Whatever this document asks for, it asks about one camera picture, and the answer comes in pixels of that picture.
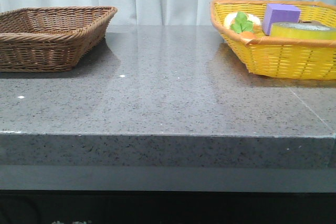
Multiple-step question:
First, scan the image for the yellow tape roll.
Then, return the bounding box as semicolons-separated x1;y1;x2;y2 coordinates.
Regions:
270;22;335;40

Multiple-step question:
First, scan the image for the toy bread roll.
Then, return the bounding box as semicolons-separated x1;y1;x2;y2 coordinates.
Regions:
223;12;261;30

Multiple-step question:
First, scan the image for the toy carrot with leaves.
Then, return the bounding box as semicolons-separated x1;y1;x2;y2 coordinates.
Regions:
230;12;255;38

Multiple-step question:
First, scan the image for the purple foam block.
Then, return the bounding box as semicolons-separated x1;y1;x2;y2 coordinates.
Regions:
262;3;301;36

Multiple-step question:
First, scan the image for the brown wicker basket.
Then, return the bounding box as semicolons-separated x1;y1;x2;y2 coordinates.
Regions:
1;6;118;72

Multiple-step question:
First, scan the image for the yellow wicker basket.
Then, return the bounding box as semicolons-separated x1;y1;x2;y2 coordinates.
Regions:
211;0;335;80

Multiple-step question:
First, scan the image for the brown toy animal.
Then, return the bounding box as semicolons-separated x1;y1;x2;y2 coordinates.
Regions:
299;20;322;25

